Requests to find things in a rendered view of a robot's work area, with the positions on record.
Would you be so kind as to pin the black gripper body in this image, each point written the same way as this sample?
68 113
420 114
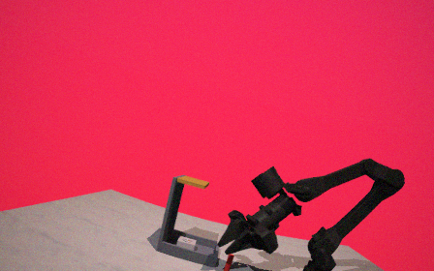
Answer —
260 224

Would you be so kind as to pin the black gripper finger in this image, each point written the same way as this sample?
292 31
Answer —
244 241
231 233

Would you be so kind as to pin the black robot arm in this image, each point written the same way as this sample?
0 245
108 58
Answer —
322 245

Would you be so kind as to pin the dark red peg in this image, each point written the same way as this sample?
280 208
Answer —
229 263

